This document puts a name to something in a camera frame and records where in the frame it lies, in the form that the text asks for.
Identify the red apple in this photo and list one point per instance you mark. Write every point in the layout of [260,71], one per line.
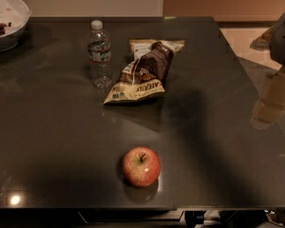
[141,166]

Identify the brown chip bag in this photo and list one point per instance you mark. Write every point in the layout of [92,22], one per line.
[145,76]

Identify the clear plastic water bottle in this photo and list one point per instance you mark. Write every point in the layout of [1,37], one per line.
[99,55]

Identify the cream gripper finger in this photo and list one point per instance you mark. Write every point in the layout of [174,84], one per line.
[265,115]
[273,89]

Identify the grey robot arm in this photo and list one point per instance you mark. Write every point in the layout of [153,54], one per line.
[277,42]

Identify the white bowl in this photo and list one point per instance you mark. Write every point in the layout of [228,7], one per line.
[17,13]

